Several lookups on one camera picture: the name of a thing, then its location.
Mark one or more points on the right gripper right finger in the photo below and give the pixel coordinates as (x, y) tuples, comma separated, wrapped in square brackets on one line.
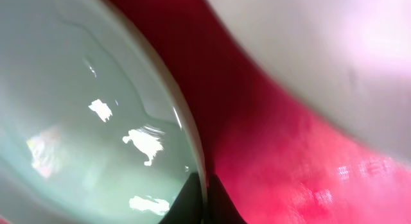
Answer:
[(220, 207)]

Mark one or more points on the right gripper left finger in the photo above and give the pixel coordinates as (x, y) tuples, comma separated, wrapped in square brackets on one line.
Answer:
[(188, 206)]

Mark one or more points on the mint green plate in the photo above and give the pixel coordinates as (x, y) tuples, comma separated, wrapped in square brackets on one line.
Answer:
[(94, 129)]

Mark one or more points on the white plate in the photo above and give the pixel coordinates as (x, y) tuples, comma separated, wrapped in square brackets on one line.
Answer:
[(349, 60)]

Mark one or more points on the red plastic serving tray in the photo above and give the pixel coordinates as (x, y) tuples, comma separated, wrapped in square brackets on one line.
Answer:
[(278, 162)]

